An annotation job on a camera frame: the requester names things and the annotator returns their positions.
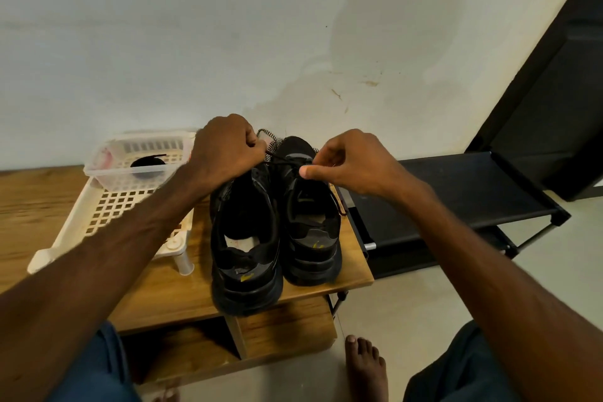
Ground person's right hand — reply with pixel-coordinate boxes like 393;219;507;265
298;128;423;207

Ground person's left hand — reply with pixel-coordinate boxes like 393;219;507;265
183;114;269;193

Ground black white patterned shoelace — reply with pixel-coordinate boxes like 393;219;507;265
256;128;284;161

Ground single black shoelace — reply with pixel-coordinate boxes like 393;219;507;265
273;154;348;219

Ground black shoelaces bundle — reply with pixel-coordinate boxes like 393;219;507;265
130;154;169;170

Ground black shoe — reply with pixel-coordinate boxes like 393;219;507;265
209;166;285;317
271;136;344;287

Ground person's left forearm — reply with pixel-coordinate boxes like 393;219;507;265
0;166;213;402

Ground person's right forearm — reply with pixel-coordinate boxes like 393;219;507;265
403;185;603;402

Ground person's blue shorts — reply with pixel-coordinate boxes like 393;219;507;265
47;320;521;402

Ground black shoe rack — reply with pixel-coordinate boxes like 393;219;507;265
337;152;572;280

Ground small white plastic basket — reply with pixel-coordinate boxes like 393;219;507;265
84;131;197;191

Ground large white plastic tray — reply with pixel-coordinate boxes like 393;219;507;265
26;130;197;276

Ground dark door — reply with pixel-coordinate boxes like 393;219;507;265
466;0;603;202

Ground low wooden table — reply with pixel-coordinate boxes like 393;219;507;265
0;161;375;389

